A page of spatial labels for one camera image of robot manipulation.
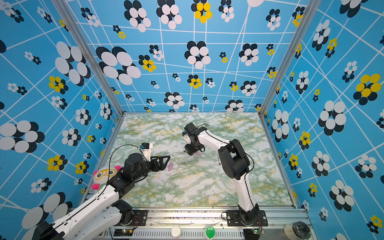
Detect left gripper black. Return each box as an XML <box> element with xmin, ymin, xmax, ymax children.
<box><xmin>134</xmin><ymin>154</ymin><xmax>171</xmax><ymax>183</ymax></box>

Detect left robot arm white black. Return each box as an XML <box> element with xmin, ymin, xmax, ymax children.
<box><xmin>32</xmin><ymin>153</ymin><xmax>171</xmax><ymax>240</ymax></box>

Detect light green pen cap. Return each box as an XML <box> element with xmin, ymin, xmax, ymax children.
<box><xmin>171</xmin><ymin>173</ymin><xmax>181</xmax><ymax>179</ymax></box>

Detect light green pen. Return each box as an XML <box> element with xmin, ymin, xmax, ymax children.
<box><xmin>180</xmin><ymin>160</ymin><xmax>199</xmax><ymax>165</ymax></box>

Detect plush toy pink green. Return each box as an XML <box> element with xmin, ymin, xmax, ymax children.
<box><xmin>92</xmin><ymin>166</ymin><xmax>121</xmax><ymax>191</ymax></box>

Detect white push button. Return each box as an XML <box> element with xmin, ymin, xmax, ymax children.
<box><xmin>171</xmin><ymin>226</ymin><xmax>182</xmax><ymax>238</ymax></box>

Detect green push button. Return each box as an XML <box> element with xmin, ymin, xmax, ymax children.
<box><xmin>204</xmin><ymin>226</ymin><xmax>216</xmax><ymax>240</ymax></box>

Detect tape roll spool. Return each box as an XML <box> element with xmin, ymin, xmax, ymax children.
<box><xmin>284</xmin><ymin>222</ymin><xmax>312</xmax><ymax>240</ymax></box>

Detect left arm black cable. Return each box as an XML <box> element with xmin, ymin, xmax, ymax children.
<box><xmin>106</xmin><ymin>144</ymin><xmax>143</xmax><ymax>193</ymax></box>

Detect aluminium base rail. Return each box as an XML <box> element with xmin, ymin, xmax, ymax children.
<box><xmin>56</xmin><ymin>206</ymin><xmax>318</xmax><ymax>240</ymax></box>

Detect right aluminium corner post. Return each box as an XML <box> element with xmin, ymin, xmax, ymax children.
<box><xmin>260</xmin><ymin>0</ymin><xmax>321</xmax><ymax>117</ymax></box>

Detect aluminium corner post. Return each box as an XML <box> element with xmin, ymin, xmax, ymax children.
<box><xmin>53</xmin><ymin>1</ymin><xmax>124</xmax><ymax>118</ymax></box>
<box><xmin>260</xmin><ymin>0</ymin><xmax>321</xmax><ymax>117</ymax></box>

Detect left aluminium corner post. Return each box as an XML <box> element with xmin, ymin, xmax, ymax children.
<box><xmin>53</xmin><ymin>1</ymin><xmax>124</xmax><ymax>118</ymax></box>

